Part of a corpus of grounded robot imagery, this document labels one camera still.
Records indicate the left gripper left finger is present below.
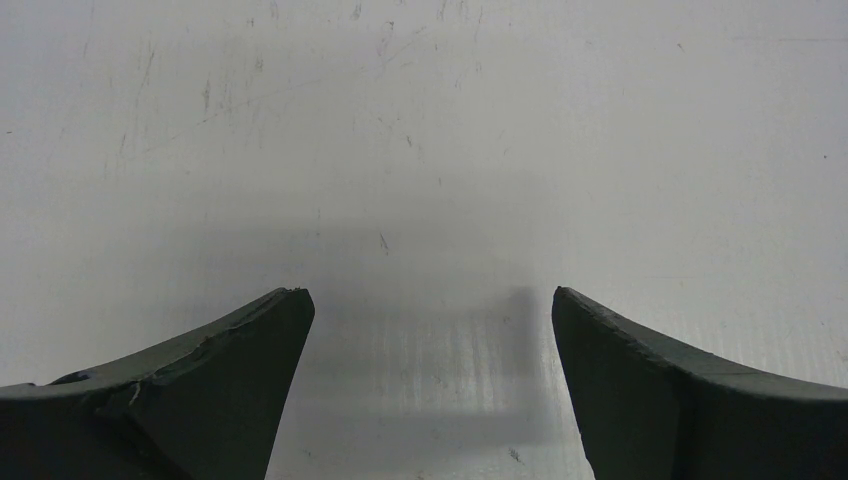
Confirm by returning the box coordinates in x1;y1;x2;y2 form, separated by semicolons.
1;288;315;479

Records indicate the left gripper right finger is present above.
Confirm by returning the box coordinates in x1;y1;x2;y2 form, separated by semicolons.
552;287;847;479

